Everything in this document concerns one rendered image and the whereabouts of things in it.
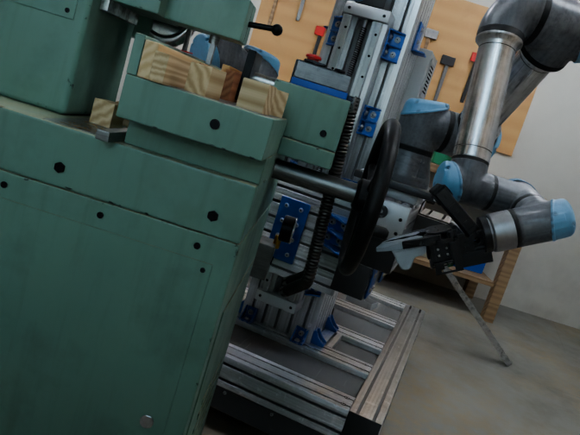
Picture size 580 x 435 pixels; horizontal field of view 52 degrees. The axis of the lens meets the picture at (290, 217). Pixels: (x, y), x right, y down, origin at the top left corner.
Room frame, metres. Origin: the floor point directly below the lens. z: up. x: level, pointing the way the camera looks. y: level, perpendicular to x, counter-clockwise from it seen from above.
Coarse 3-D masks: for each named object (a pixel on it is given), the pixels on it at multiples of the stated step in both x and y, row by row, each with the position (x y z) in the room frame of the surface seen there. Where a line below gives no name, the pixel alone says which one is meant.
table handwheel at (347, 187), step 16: (384, 128) 1.03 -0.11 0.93; (400, 128) 1.03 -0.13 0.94; (384, 144) 0.97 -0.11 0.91; (368, 160) 1.18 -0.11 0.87; (384, 160) 0.95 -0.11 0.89; (272, 176) 1.06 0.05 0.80; (288, 176) 1.06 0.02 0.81; (304, 176) 1.05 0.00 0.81; (320, 176) 1.06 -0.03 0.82; (368, 176) 1.13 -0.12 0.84; (384, 176) 0.93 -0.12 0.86; (320, 192) 1.07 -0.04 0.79; (336, 192) 1.05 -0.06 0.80; (352, 192) 1.05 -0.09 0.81; (368, 192) 0.94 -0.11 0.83; (384, 192) 0.93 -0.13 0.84; (352, 208) 1.06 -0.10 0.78; (368, 208) 0.93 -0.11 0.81; (352, 224) 1.16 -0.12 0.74; (368, 224) 0.93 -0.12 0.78; (352, 240) 0.95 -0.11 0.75; (368, 240) 0.94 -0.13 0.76; (352, 256) 0.95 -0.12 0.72; (352, 272) 1.00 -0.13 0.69
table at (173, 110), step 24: (144, 96) 0.81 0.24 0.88; (168, 96) 0.81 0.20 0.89; (192, 96) 0.81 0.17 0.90; (144, 120) 0.81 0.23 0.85; (168, 120) 0.81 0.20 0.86; (192, 120) 0.81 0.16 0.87; (216, 120) 0.81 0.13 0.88; (240, 120) 0.81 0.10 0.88; (264, 120) 0.81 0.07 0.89; (216, 144) 0.81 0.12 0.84; (240, 144) 0.81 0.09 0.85; (264, 144) 0.81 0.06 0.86; (288, 144) 1.02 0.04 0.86
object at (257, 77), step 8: (248, 56) 1.07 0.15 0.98; (256, 56) 1.08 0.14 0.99; (248, 64) 1.07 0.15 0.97; (256, 64) 1.11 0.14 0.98; (248, 72) 1.07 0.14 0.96; (256, 72) 1.11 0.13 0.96; (240, 80) 1.07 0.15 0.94; (256, 80) 1.10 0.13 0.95; (264, 80) 1.10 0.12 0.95; (272, 80) 1.10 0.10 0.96; (240, 88) 1.07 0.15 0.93
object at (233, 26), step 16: (176, 0) 1.04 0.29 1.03; (192, 0) 1.04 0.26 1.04; (208, 0) 1.04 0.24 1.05; (224, 0) 1.04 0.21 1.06; (240, 0) 1.04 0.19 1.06; (176, 16) 1.04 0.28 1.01; (192, 16) 1.04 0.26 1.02; (208, 16) 1.04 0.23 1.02; (224, 16) 1.04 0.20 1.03; (240, 16) 1.04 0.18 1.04; (208, 32) 1.05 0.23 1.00; (224, 32) 1.04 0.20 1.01; (240, 32) 1.04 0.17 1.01
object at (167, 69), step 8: (160, 56) 0.81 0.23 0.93; (168, 56) 0.80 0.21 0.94; (152, 64) 0.81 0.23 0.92; (160, 64) 0.80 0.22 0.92; (168, 64) 0.81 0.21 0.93; (176, 64) 0.85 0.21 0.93; (184, 64) 0.89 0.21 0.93; (152, 72) 0.80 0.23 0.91; (160, 72) 0.80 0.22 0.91; (168, 72) 0.82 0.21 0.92; (176, 72) 0.86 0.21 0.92; (184, 72) 0.90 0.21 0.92; (152, 80) 0.81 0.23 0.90; (160, 80) 0.80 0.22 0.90; (168, 80) 0.83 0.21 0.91; (176, 80) 0.87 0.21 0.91; (184, 80) 0.91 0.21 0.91
